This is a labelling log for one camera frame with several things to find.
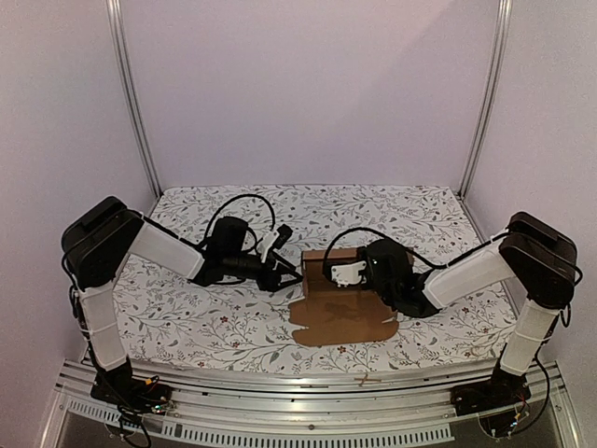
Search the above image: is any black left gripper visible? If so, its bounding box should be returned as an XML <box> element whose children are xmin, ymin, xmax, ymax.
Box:
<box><xmin>224</xmin><ymin>251</ymin><xmax>303</xmax><ymax>293</ymax></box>

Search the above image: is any brown cardboard box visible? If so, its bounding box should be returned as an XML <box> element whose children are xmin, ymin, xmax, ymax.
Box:
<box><xmin>288</xmin><ymin>250</ymin><xmax>399</xmax><ymax>347</ymax></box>

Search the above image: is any right robot arm white sleeve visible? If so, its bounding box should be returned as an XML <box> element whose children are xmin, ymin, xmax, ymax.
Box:
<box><xmin>361</xmin><ymin>211</ymin><xmax>584</xmax><ymax>379</ymax></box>

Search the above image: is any robot arm white sleeve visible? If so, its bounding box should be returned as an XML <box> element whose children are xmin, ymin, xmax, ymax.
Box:
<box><xmin>361</xmin><ymin>211</ymin><xmax>584</xmax><ymax>379</ymax></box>
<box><xmin>61</xmin><ymin>196</ymin><xmax>216</xmax><ymax>381</ymax></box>

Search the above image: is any floral patterned table mat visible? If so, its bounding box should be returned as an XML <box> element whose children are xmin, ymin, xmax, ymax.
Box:
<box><xmin>83</xmin><ymin>184</ymin><xmax>519</xmax><ymax>374</ymax></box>

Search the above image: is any left robot arm white sleeve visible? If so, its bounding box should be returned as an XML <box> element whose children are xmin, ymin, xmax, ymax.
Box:
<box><xmin>61</xmin><ymin>196</ymin><xmax>216</xmax><ymax>381</ymax></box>

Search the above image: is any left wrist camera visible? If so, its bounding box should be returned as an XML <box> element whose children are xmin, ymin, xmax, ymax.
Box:
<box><xmin>257</xmin><ymin>224</ymin><xmax>292</xmax><ymax>263</ymax></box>

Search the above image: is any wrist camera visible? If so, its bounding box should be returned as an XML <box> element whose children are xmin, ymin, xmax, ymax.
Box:
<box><xmin>330</xmin><ymin>260</ymin><xmax>367</xmax><ymax>287</ymax></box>
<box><xmin>257</xmin><ymin>224</ymin><xmax>292</xmax><ymax>263</ymax></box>

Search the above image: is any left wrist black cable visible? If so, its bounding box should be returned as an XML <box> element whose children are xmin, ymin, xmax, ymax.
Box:
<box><xmin>202</xmin><ymin>193</ymin><xmax>276</xmax><ymax>262</ymax></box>

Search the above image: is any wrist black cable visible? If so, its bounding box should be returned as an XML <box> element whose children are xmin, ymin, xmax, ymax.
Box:
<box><xmin>321</xmin><ymin>227</ymin><xmax>449</xmax><ymax>281</ymax></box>
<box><xmin>202</xmin><ymin>193</ymin><xmax>276</xmax><ymax>262</ymax></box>

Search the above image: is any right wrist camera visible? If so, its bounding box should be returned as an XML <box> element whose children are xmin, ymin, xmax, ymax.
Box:
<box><xmin>330</xmin><ymin>260</ymin><xmax>367</xmax><ymax>287</ymax></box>

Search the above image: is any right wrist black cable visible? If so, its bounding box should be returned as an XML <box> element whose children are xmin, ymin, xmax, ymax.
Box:
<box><xmin>321</xmin><ymin>227</ymin><xmax>449</xmax><ymax>281</ymax></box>

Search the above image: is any aluminium front rail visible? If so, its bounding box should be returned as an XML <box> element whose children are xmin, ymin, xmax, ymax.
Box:
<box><xmin>36</xmin><ymin>358</ymin><xmax>584</xmax><ymax>448</ymax></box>

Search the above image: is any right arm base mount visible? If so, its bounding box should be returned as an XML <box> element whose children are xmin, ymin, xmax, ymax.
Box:
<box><xmin>450</xmin><ymin>373</ymin><xmax>531</xmax><ymax>416</ymax></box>

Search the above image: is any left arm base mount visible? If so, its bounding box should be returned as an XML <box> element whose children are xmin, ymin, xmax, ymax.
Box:
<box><xmin>90</xmin><ymin>370</ymin><xmax>173</xmax><ymax>414</ymax></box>

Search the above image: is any right aluminium frame post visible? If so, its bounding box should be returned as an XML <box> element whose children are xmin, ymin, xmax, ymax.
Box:
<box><xmin>457</xmin><ymin>0</ymin><xmax>513</xmax><ymax>202</ymax></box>

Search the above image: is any aluminium frame post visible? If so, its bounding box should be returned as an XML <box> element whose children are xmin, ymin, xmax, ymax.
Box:
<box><xmin>105</xmin><ymin>0</ymin><xmax>163</xmax><ymax>199</ymax></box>
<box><xmin>457</xmin><ymin>0</ymin><xmax>513</xmax><ymax>202</ymax></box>

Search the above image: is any left aluminium frame post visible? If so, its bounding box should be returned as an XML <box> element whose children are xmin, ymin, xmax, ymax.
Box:
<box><xmin>105</xmin><ymin>0</ymin><xmax>163</xmax><ymax>199</ymax></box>

